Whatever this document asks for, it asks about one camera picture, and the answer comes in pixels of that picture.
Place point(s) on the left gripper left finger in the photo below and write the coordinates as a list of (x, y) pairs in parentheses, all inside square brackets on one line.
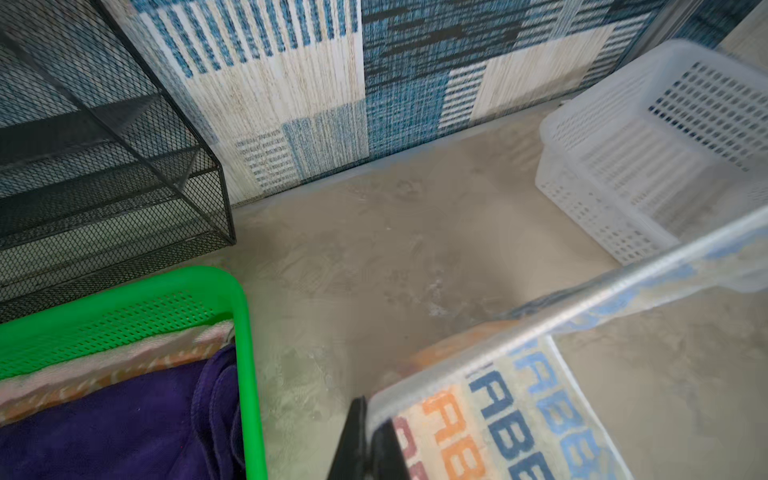
[(349, 461)]

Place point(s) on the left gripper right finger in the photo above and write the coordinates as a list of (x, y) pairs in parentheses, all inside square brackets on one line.
[(387, 459)]

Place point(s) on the white printed towel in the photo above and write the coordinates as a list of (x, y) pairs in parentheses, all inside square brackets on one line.
[(500, 402)]

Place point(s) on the purple towel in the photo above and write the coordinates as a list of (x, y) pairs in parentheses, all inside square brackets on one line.
[(180, 423)]

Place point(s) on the pink towel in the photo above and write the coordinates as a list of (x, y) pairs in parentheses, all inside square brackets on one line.
[(220, 332)]

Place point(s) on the orange patterned towel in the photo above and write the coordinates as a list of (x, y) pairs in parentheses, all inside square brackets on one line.
[(26, 395)]

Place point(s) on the green plastic basket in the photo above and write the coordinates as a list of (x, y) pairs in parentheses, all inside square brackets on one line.
[(170, 302)]

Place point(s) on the white plastic basket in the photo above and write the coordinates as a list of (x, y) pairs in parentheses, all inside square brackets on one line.
[(668, 148)]

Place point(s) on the black wire shelf rack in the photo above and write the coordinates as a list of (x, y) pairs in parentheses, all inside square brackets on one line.
[(103, 178)]

